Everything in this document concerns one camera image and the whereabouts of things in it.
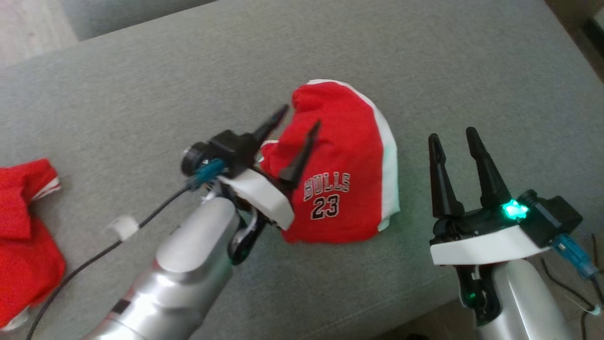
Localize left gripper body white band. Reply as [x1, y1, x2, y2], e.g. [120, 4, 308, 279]
[219, 134, 296, 231]

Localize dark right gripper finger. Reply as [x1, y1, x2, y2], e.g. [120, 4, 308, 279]
[465, 127, 513, 209]
[428, 134, 466, 219]

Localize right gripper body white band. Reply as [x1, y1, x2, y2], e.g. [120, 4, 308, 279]
[429, 204, 551, 266]

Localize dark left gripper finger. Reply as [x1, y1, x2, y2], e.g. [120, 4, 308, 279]
[278, 120, 322, 190]
[253, 104, 290, 151]

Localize red white basketball shorts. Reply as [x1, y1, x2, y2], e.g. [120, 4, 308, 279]
[260, 79, 401, 245]

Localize red Bulls jersey white sleeves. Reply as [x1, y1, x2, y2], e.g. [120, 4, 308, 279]
[0, 158, 67, 331]

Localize black left cable teal connector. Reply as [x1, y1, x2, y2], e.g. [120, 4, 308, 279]
[26, 158, 226, 340]

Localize thin black floor cable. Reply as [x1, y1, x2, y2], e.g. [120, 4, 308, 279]
[540, 236, 604, 340]

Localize white cable clip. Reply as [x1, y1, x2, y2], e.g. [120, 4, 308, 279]
[106, 216, 140, 241]

